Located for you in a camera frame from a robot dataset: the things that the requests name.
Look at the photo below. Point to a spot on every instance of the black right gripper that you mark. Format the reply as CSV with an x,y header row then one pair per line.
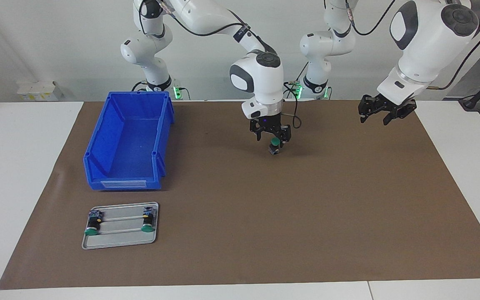
x,y
269,124

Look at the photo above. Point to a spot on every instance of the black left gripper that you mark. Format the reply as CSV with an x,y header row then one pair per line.
x,y
392,104

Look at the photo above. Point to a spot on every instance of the green cap push button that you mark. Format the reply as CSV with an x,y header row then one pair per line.
x,y
148,223
274,143
93,225

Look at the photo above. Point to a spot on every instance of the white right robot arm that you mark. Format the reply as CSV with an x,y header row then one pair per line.
x,y
261,83

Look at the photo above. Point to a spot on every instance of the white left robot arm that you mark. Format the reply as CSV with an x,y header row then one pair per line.
x,y
423,46

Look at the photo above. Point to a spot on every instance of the brown table mat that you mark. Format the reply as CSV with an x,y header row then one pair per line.
x,y
265,208

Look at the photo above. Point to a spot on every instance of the blue plastic storage bin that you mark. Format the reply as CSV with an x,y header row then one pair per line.
x,y
131,154

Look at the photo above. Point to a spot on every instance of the thin metal rod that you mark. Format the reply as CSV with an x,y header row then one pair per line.
x,y
119,230
121,218

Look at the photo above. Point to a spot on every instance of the grey metal tray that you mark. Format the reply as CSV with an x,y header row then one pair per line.
x,y
119,242

